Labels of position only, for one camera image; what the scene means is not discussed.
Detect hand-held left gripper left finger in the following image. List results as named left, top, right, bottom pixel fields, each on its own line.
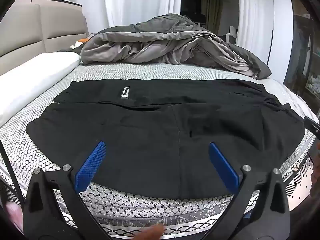
left=23, top=141, right=107, bottom=240

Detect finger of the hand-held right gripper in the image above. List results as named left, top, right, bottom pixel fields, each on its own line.
left=303, top=116, right=320, bottom=138

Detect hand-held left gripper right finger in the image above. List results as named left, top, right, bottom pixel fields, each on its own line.
left=209, top=142, right=290, bottom=240

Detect black pants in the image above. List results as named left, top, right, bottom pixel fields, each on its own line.
left=26, top=78, right=307, bottom=200

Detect person's right forearm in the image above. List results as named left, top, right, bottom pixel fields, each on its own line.
left=309, top=140, right=320, bottom=198

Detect person's left hand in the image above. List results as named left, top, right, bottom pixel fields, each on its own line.
left=134, top=224, right=166, bottom=240

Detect white honeycomb mattress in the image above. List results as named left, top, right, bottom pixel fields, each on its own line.
left=0, top=61, right=320, bottom=238

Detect dark wooden shelf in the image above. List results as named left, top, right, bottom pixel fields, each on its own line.
left=284, top=0, right=320, bottom=98

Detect person's pink clothing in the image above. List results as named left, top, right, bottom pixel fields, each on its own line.
left=4, top=200, right=25, bottom=228

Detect white pillow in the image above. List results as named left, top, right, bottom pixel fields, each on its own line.
left=0, top=52, right=82, bottom=128

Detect white curtain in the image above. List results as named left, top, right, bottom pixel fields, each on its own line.
left=67, top=0, right=182, bottom=34
left=236, top=0, right=273, bottom=65

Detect white chair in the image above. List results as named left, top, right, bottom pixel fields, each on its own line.
left=226, top=26, right=237, bottom=43

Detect grey duvet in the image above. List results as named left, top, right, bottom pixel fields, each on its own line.
left=80, top=13, right=272, bottom=80

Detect beige padded headboard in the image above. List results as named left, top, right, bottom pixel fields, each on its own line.
left=0, top=0, right=89, bottom=77

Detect brown curtain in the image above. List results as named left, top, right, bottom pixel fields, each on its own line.
left=201, top=0, right=223, bottom=28

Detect black cable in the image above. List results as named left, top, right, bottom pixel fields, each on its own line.
left=0, top=140, right=24, bottom=201

